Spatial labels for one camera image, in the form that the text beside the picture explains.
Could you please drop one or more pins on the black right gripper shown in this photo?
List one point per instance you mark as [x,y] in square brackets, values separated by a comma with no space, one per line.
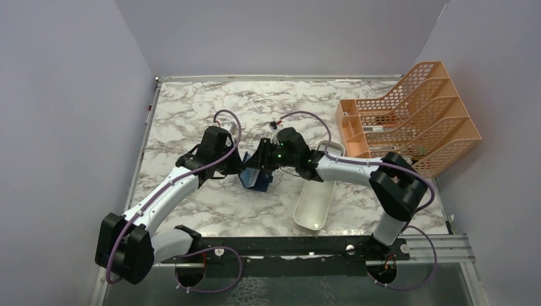
[261,158]

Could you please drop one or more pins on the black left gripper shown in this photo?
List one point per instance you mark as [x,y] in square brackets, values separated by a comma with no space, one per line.
[237,166]

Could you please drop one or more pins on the blue leather card holder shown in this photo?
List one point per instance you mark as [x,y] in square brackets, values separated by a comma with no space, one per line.
[248,178]

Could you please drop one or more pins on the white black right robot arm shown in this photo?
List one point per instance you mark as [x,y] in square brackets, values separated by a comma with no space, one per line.
[398,187]

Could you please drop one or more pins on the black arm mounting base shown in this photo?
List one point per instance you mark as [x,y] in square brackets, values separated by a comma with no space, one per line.
[305,256]

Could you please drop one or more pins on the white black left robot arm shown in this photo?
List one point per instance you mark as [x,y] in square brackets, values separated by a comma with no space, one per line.
[127,244]

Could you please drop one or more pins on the white oblong plastic tray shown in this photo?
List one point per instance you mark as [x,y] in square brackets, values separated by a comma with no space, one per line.
[313,205]

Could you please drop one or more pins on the orange mesh file organizer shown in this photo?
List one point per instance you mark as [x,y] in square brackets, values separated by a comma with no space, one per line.
[422,118]

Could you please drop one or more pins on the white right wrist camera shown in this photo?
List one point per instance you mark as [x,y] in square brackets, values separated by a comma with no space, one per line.
[276,127]

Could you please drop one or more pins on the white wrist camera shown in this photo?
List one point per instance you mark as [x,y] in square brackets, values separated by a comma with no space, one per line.
[231,127]
[276,127]

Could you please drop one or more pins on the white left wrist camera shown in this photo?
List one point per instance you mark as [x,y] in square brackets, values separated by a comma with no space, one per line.
[231,127]

